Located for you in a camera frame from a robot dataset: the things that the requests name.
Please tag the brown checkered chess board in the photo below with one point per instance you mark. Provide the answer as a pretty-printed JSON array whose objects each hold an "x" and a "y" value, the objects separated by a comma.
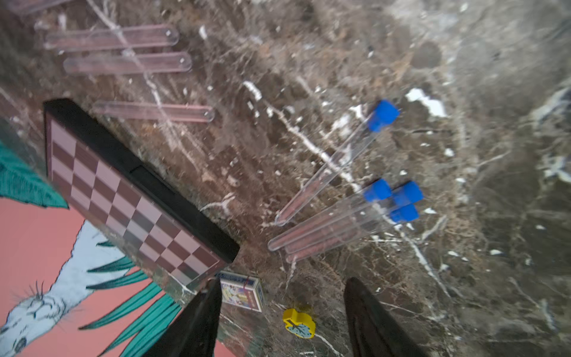
[{"x": 104, "y": 180}]

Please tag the clear test tube blue stopper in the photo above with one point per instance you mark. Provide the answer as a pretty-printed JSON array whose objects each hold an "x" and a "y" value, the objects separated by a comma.
[
  {"x": 370, "y": 220},
  {"x": 148, "y": 36},
  {"x": 146, "y": 111},
  {"x": 406, "y": 194},
  {"x": 377, "y": 191},
  {"x": 173, "y": 62},
  {"x": 381, "y": 117}
]

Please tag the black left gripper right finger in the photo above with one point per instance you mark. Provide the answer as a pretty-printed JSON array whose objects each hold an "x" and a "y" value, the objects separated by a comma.
[{"x": 372, "y": 330}]

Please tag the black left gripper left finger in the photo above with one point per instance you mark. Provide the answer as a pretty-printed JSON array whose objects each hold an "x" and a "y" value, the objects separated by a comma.
[{"x": 194, "y": 331}]

